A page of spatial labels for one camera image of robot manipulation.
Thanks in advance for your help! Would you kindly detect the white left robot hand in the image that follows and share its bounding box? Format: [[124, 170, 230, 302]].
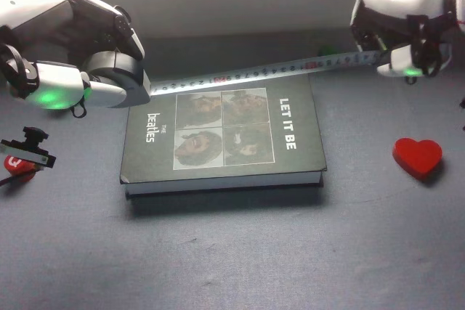
[[0, 0, 146, 119]]

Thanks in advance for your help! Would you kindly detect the grey tape measure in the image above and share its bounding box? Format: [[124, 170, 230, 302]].
[[80, 48, 389, 108]]

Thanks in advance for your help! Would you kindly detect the black Let It Be album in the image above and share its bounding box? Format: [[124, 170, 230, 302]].
[[119, 74, 328, 200]]

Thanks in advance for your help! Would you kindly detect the red heart block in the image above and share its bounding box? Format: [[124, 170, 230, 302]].
[[392, 137, 444, 182]]

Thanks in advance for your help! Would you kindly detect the grey table cloth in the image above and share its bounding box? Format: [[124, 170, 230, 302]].
[[0, 30, 465, 310]]

